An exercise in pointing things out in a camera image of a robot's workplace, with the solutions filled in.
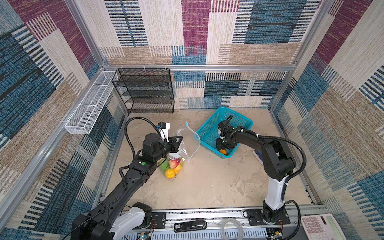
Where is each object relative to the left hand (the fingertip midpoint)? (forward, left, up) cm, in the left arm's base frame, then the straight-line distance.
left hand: (183, 135), depth 74 cm
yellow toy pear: (-10, +8, -21) cm, 25 cm away
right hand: (+6, -23, -23) cm, 33 cm away
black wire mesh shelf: (+46, +28, -9) cm, 55 cm away
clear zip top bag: (+11, -3, -24) cm, 27 cm away
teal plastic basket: (+18, -15, -23) cm, 33 cm away
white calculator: (-36, -64, -23) cm, 77 cm away
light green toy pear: (-7, +10, -18) cm, 22 cm away
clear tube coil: (-33, -23, -22) cm, 46 cm away
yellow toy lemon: (-8, +4, -21) cm, 23 cm away
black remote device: (-35, -2, -24) cm, 42 cm away
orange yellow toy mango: (+2, -24, -21) cm, 32 cm away
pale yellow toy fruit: (-4, +7, -14) cm, 16 cm away
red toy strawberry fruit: (-6, +5, -17) cm, 19 cm away
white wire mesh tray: (+3, +47, +7) cm, 48 cm away
